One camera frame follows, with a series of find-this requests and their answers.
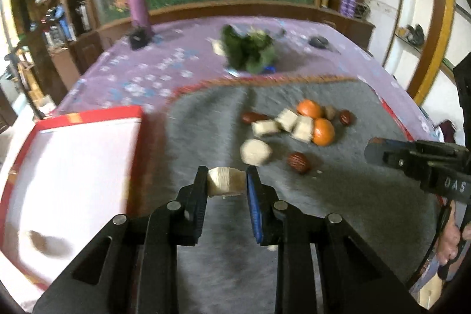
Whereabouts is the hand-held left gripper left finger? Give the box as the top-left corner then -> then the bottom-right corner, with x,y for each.
33,166 -> 210,314

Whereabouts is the leafy green vegetable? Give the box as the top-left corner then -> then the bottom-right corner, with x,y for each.
213,24 -> 277,75

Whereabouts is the orange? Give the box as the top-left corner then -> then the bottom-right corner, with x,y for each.
296,99 -> 324,118
312,117 -> 336,147

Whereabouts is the wooden low cabinet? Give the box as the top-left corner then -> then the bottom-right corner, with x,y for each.
320,14 -> 376,50

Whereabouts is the person's right hand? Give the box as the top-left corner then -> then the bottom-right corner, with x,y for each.
438,205 -> 471,264

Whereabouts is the small black pouch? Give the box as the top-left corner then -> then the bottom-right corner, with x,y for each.
129,28 -> 153,50

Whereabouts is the yellow arched wall shelf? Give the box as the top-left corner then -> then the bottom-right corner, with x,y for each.
383,0 -> 471,105

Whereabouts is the purple floral tablecloth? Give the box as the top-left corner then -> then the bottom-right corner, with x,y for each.
53,16 -> 464,303

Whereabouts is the grey felt mat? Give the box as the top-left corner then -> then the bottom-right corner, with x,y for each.
125,73 -> 442,314

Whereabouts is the black car key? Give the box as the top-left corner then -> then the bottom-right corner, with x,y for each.
308,35 -> 332,49

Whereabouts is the red box with white inside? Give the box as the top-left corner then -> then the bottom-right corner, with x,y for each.
0,105 -> 144,303

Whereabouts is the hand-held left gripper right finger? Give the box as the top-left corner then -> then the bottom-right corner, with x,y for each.
247,166 -> 420,314

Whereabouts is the purple thermos bottle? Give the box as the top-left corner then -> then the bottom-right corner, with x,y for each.
124,0 -> 151,37

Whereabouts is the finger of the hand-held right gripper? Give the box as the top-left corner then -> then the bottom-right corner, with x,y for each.
364,137 -> 420,172

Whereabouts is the peeled banana piece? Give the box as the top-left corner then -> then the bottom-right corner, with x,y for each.
275,108 -> 299,132
240,138 -> 273,167
252,119 -> 282,138
291,114 -> 315,143
207,167 -> 246,197

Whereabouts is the pair of dark shoes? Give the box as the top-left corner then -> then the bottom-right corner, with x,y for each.
395,23 -> 425,46

